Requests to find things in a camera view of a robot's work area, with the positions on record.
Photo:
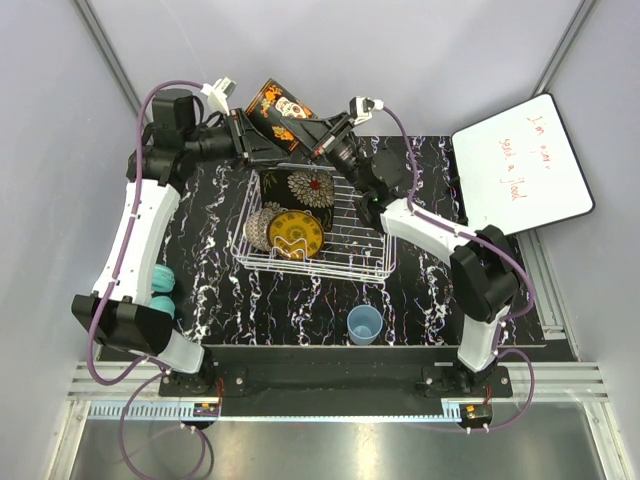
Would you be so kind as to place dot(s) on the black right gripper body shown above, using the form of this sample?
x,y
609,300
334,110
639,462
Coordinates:
x,y
338,150

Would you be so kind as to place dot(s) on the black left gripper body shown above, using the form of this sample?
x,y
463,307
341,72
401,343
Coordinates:
x,y
223,142

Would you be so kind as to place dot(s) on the red black lacquer bowl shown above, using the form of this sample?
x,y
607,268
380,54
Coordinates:
x,y
269,106

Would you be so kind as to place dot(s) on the black floral square plate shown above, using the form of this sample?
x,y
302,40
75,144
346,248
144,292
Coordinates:
x,y
296,189

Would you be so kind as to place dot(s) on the beige red patterned bowl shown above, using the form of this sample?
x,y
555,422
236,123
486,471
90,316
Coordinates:
x,y
256,227

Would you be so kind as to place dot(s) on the white wire dish rack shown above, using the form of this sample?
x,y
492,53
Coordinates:
x,y
351,251

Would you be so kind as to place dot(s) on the yellow patterned plate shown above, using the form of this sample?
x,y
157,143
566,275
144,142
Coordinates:
x,y
295,235

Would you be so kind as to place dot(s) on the light blue plastic cup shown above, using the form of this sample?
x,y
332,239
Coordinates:
x,y
364,324

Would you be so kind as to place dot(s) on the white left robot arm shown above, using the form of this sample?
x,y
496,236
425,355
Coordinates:
x,y
180,124

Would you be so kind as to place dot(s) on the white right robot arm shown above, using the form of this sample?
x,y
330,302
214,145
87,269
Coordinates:
x,y
484,275

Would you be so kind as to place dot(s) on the teal cat ear headphones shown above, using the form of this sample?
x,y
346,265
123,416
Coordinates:
x,y
162,285

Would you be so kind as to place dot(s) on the white whiteboard with red writing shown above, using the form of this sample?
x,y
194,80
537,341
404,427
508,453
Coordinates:
x,y
518,169

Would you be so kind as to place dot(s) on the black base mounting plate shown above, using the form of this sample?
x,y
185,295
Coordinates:
x,y
336,383

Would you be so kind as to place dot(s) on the aluminium rail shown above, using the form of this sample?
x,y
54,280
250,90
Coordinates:
x,y
550,382

